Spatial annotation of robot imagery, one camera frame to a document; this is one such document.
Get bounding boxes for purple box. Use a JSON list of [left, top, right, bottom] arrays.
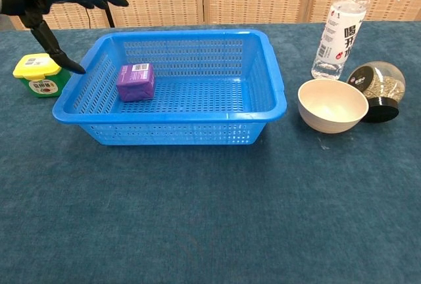
[[115, 62, 156, 103]]

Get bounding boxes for clear water bottle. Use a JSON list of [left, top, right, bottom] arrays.
[[310, 0, 374, 80]]

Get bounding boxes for beige bowl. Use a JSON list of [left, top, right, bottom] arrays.
[[297, 78, 370, 133]]

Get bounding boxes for round jar with black lid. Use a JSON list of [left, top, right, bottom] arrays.
[[347, 60, 406, 124]]

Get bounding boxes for blue plastic basket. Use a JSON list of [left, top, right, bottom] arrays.
[[52, 29, 287, 147]]

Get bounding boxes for blue table mat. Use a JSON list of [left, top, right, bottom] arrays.
[[0, 20, 421, 284]]

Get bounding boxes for yellow-lidded green container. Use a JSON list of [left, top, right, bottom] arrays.
[[12, 53, 72, 99]]

